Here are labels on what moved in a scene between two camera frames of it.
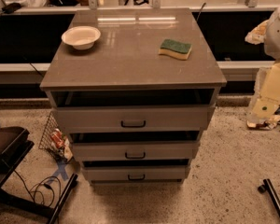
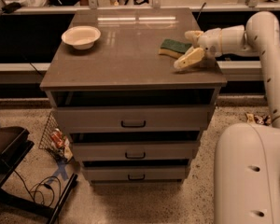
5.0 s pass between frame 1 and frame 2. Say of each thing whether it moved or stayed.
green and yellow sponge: stayed
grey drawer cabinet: stayed
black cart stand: stayed
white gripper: moved
